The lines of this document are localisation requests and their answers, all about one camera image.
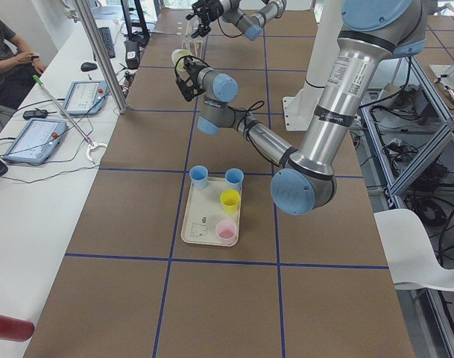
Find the black handheld device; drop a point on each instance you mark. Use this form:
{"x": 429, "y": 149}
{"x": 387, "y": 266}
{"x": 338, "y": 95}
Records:
{"x": 32, "y": 114}

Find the grabber reach tool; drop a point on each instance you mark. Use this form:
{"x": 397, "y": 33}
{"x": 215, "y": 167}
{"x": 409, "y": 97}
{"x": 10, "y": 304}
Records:
{"x": 91, "y": 145}

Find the far teach pendant tablet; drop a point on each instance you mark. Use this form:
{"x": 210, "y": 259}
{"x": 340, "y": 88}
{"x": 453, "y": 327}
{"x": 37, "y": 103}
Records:
{"x": 85, "y": 97}

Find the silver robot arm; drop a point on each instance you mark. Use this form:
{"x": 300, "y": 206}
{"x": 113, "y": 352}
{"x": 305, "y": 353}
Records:
{"x": 372, "y": 31}
{"x": 249, "y": 25}

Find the aluminium frame post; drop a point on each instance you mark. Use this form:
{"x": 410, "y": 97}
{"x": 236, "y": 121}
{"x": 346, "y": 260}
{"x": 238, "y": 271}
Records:
{"x": 91, "y": 29}

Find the cream plastic tray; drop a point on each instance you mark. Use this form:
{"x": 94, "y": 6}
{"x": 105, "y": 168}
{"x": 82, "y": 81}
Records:
{"x": 203, "y": 212}

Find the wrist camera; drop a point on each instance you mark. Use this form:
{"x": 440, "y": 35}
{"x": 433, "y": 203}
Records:
{"x": 189, "y": 88}

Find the seated person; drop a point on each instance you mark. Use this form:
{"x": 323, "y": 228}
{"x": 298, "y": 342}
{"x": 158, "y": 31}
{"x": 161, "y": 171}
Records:
{"x": 18, "y": 64}

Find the pale green plastic cup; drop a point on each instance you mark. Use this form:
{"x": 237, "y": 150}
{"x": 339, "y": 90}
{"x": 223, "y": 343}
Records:
{"x": 178, "y": 56}

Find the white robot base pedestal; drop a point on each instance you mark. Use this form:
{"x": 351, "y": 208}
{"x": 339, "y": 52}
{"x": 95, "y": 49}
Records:
{"x": 299, "y": 109}

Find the yellow plastic cup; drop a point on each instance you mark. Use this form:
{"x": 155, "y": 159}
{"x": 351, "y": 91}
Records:
{"x": 230, "y": 200}

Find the pink plastic cup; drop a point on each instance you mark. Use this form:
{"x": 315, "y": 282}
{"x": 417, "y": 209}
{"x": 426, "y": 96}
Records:
{"x": 226, "y": 231}

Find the red cylinder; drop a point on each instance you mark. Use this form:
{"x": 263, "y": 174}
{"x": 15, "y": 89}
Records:
{"x": 16, "y": 330}

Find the blue cup far corner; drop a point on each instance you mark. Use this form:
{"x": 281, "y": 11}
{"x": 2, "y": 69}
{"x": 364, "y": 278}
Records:
{"x": 199, "y": 176}

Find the blue cup near base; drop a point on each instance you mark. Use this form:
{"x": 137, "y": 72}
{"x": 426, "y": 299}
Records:
{"x": 234, "y": 178}

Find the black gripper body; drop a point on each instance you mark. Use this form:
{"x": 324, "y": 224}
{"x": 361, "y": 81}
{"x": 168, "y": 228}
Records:
{"x": 206, "y": 6}
{"x": 191, "y": 68}

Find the white chair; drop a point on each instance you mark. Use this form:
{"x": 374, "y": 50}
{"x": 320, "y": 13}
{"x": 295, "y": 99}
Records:
{"x": 409, "y": 253}

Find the teach pendant tablet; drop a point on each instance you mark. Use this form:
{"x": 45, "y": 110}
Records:
{"x": 36, "y": 142}
{"x": 85, "y": 97}

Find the white wire cup rack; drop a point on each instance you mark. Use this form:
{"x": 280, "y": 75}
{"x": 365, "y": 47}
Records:
{"x": 190, "y": 45}

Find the near teach pendant tablet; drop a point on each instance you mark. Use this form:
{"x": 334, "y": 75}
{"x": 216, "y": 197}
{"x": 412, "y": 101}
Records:
{"x": 36, "y": 142}

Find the black keyboard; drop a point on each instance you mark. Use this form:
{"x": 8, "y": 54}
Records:
{"x": 107, "y": 40}

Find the black power adapter box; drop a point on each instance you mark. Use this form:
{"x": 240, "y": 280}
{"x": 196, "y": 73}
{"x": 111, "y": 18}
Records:
{"x": 132, "y": 54}

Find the black computer mouse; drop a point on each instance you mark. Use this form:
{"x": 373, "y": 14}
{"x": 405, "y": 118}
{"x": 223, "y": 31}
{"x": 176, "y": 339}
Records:
{"x": 88, "y": 66}

